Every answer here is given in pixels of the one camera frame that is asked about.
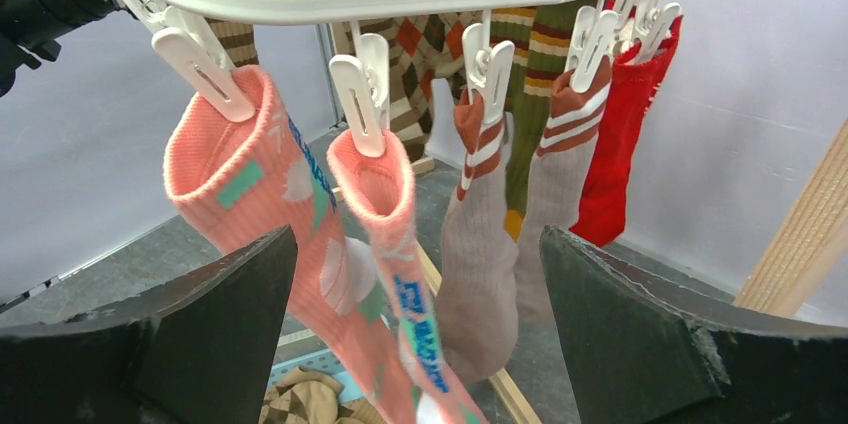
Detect wooden rack frame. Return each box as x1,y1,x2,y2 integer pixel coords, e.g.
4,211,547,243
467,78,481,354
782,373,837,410
274,116,848,424

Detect grey sock striped cuff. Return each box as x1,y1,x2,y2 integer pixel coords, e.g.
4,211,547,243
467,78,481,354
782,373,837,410
435,92,519,384

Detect brown striped sock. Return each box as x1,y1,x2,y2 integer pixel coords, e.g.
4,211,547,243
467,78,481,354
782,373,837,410
205,10,259,67

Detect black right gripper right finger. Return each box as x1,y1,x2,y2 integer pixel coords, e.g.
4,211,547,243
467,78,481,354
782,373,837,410
539,226,847,423

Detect green argyle sock in basket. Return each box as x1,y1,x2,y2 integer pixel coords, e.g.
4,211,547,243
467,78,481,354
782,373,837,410
258,366,385,424

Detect plain red sock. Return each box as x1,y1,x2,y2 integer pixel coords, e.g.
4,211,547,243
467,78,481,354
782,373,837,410
570,16,683,247

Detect light blue plastic basket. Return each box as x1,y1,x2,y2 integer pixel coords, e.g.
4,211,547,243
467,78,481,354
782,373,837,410
266,349,364,403

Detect pink patterned sock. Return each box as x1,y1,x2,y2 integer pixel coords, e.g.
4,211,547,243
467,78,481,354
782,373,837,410
164,65,416,423
327,129,486,423

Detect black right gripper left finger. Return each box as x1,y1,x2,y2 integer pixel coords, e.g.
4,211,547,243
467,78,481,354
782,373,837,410
1,227,298,423

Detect beige argyle sock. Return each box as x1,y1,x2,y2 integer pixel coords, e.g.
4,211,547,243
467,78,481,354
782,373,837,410
359,11,481,161

